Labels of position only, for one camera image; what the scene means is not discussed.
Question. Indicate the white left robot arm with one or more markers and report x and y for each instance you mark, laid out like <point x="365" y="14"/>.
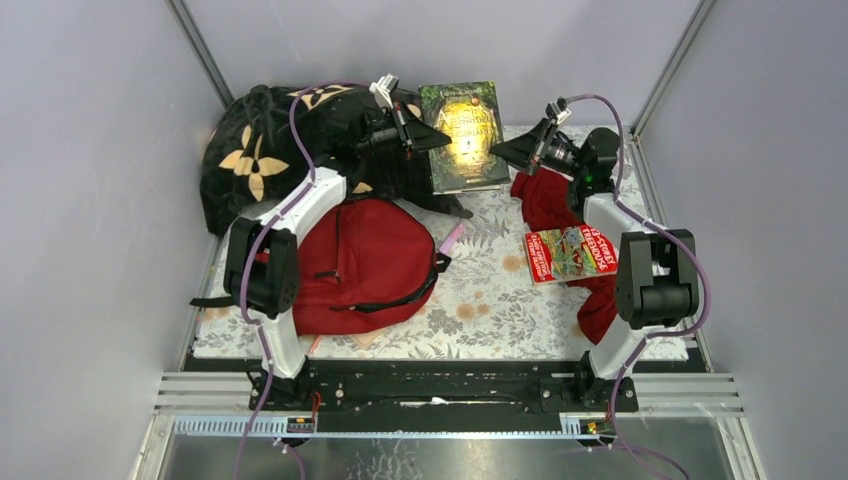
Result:
<point x="306" y="185"/>

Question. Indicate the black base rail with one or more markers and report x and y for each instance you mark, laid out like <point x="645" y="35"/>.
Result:
<point x="441" y="396"/>

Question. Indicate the pink eraser stick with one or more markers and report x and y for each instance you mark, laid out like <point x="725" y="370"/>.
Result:
<point x="452" y="238"/>

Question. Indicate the black floral blanket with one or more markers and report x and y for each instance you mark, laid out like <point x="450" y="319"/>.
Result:
<point x="268" y="140"/>

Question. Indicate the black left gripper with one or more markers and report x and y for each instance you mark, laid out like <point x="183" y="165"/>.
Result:
<point x="403" y="132"/>

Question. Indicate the dark green gold book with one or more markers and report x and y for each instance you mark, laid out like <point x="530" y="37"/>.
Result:
<point x="468" y="113"/>

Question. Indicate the orange pen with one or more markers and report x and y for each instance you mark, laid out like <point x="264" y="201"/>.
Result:
<point x="315" y="344"/>

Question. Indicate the red student backpack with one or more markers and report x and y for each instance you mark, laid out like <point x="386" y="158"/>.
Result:
<point x="365" y="265"/>

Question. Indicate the red cloth garment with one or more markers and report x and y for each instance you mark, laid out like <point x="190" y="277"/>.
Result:
<point x="543" y="207"/>

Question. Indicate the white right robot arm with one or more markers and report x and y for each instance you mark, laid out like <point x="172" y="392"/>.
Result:
<point x="659" y="281"/>

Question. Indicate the red treehouse book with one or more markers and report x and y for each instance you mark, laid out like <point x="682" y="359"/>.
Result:
<point x="569" y="254"/>

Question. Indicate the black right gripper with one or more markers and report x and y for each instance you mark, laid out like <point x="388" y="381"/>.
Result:
<point x="520" y="151"/>

